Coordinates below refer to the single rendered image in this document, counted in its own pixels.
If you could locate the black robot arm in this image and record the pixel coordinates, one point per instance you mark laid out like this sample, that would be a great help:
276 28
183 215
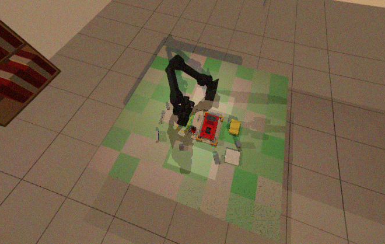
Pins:
176 96

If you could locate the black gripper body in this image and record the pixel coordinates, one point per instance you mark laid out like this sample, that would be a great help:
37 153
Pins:
185 123

